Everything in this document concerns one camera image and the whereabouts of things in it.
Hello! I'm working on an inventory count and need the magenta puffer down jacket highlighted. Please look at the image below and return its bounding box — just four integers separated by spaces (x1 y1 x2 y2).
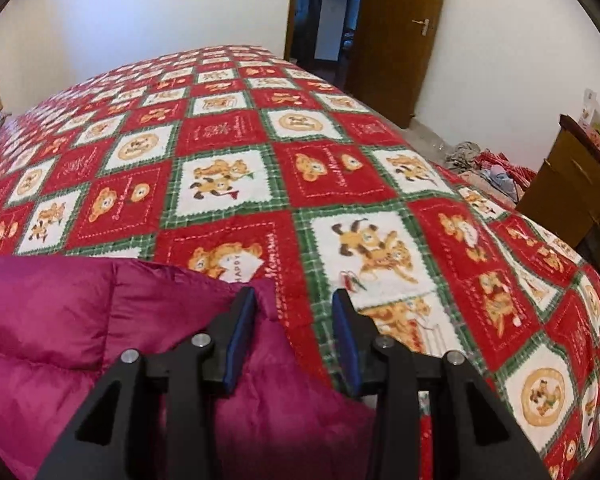
0 253 379 480

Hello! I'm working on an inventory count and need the pile of clothes on floor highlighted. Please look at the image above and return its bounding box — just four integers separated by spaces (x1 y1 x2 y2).
443 141 536 208

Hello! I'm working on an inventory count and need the brown wooden dresser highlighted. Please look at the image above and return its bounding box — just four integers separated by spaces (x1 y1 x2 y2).
517 115 600 270

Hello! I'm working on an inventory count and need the red patchwork bear bedspread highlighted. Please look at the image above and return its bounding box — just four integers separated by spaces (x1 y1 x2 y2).
0 46 600 479

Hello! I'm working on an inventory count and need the clutter on dresser top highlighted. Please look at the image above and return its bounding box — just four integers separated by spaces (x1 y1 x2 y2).
578 89 600 151

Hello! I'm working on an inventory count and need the brown wooden door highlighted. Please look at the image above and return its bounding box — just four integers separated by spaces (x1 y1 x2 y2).
344 0 443 128

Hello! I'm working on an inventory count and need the silver door handle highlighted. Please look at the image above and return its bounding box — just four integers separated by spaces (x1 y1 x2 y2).
413 18 430 37

